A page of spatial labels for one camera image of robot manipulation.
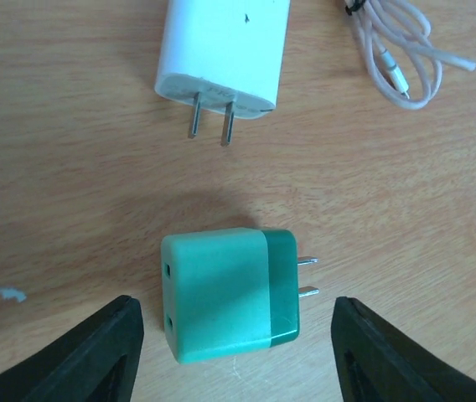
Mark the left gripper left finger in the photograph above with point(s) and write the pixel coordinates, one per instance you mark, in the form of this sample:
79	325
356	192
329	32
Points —
97	360

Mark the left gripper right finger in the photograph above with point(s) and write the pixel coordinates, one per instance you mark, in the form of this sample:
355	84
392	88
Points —
376	361

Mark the green plug adapter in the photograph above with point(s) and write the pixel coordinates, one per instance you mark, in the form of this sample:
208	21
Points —
231	291

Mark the small white cube charger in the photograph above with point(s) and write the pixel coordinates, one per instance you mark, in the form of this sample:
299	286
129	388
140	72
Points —
224	57

